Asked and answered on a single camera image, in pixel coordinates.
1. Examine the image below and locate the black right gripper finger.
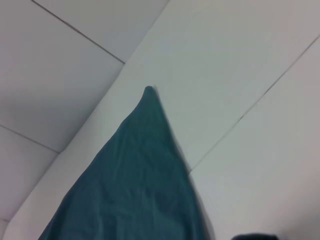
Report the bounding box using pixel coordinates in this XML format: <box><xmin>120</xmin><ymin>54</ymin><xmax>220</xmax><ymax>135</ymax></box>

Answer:
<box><xmin>231</xmin><ymin>232</ymin><xmax>281</xmax><ymax>240</ymax></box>

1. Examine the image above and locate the teal blue t-shirt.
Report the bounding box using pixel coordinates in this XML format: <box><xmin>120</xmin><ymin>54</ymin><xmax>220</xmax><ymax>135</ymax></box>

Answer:
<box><xmin>37</xmin><ymin>85</ymin><xmax>218</xmax><ymax>240</ymax></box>

